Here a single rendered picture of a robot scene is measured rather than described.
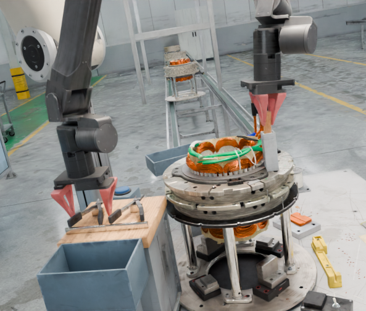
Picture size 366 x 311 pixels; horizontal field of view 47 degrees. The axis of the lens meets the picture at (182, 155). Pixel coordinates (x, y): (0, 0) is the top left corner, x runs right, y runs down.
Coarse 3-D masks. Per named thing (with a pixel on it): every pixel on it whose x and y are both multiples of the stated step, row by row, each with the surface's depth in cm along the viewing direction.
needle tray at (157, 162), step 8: (160, 152) 136; (168, 152) 137; (176, 152) 138; (184, 152) 139; (152, 160) 136; (160, 160) 137; (168, 160) 126; (176, 160) 127; (152, 168) 128; (160, 168) 126; (192, 232) 136; (200, 232) 137
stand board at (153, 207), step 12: (120, 204) 98; (144, 204) 96; (156, 204) 95; (84, 216) 95; (96, 216) 94; (108, 216) 93; (132, 216) 91; (144, 216) 90; (156, 216) 89; (144, 228) 84; (156, 228) 88; (60, 240) 85; (72, 240) 85; (84, 240) 84; (96, 240) 83; (144, 240) 81
